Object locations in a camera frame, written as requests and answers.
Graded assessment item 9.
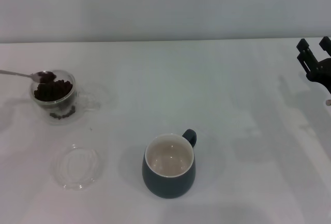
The pink-handled metal spoon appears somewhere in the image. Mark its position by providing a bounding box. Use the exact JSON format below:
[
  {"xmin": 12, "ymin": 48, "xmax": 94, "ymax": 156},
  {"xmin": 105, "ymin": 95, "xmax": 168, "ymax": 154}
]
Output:
[{"xmin": 0, "ymin": 70, "xmax": 57, "ymax": 84}]

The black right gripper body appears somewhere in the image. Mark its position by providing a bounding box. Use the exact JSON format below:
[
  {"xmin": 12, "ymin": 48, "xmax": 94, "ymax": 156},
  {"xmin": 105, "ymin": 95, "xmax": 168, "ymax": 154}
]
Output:
[{"xmin": 306, "ymin": 57, "xmax": 331, "ymax": 93}]

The clear double-walled glass cup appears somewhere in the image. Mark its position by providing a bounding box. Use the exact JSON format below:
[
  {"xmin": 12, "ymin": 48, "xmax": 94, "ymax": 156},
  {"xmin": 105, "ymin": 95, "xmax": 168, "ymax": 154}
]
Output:
[{"xmin": 29, "ymin": 69, "xmax": 101, "ymax": 126}]

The coffee bean pile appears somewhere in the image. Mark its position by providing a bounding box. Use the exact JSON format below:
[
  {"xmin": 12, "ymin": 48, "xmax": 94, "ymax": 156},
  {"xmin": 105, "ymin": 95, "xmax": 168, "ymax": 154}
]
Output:
[{"xmin": 33, "ymin": 79, "xmax": 76, "ymax": 120}]

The dark grey ceramic mug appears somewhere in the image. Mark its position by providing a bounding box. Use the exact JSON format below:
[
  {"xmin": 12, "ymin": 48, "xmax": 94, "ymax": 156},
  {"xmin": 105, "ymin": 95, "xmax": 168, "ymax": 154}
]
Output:
[{"xmin": 141, "ymin": 128, "xmax": 198, "ymax": 199}]

